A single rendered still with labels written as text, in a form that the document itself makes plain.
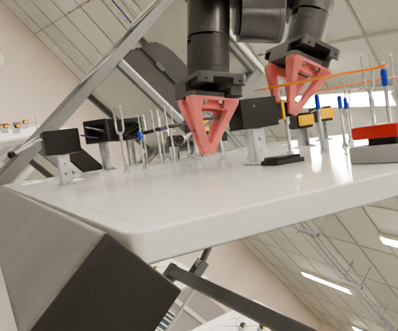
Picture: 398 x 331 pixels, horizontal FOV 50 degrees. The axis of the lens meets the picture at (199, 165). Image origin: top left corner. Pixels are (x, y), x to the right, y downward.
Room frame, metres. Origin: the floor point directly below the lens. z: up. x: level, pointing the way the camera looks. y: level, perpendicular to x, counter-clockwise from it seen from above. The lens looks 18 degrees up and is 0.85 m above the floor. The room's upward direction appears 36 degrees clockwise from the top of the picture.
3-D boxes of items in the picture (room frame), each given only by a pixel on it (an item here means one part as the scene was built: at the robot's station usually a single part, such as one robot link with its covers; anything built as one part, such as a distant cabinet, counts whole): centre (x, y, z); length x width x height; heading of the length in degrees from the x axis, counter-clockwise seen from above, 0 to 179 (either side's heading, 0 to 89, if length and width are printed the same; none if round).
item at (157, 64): (1.61, 0.36, 1.56); 0.30 x 0.23 x 0.19; 113
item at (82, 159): (1.65, 0.38, 1.09); 0.35 x 0.33 x 0.07; 21
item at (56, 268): (0.78, 0.20, 0.83); 1.18 x 0.05 x 0.06; 21
